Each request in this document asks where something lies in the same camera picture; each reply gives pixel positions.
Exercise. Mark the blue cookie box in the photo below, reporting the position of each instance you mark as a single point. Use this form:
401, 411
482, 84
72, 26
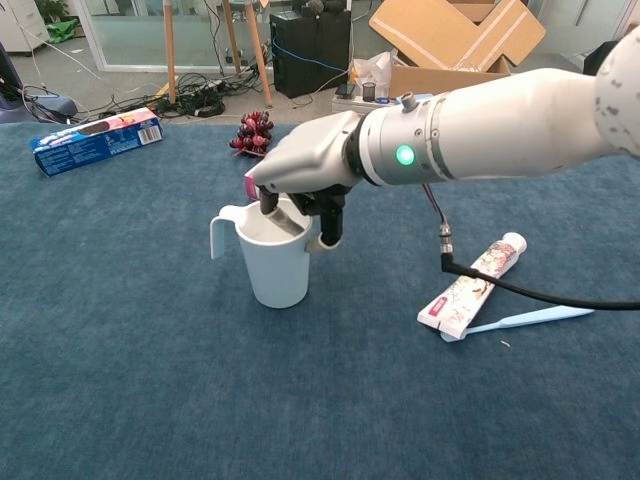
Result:
90, 145

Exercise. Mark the white pink toothpaste tube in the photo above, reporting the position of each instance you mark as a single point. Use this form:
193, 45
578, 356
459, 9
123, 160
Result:
465, 295

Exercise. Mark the black draped cloth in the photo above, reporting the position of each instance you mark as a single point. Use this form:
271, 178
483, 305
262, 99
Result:
597, 57

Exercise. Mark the white cabinet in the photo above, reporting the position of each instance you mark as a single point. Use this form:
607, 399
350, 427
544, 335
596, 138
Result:
20, 25

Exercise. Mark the black mesh pen cup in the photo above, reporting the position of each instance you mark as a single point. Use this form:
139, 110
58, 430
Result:
369, 92

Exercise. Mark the white pink toothpaste box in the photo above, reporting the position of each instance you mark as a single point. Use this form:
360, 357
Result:
250, 187

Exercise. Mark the green bag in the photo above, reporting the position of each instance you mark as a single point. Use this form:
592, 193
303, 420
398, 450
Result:
62, 30

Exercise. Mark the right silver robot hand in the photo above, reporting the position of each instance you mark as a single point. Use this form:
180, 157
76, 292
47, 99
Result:
310, 152

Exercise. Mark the black computer tower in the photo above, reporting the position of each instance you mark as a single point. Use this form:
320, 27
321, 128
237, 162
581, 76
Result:
310, 55

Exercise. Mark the dark blue seat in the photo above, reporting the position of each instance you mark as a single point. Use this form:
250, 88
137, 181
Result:
50, 107

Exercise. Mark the open cardboard box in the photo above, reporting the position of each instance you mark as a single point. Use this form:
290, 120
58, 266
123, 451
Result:
450, 35

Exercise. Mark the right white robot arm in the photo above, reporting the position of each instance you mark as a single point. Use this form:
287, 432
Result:
500, 125

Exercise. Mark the light blue toothbrush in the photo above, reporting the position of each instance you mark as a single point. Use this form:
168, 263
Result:
540, 316

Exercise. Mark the white plastic bag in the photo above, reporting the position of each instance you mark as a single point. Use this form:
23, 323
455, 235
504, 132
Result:
372, 67

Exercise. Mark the wooden stand leg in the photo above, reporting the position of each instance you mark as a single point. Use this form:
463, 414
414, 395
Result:
231, 40
257, 55
170, 50

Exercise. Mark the red grape bunch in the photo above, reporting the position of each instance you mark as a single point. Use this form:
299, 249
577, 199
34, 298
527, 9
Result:
252, 132

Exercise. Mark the blue table mat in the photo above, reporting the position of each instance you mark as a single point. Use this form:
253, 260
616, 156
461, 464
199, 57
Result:
150, 325

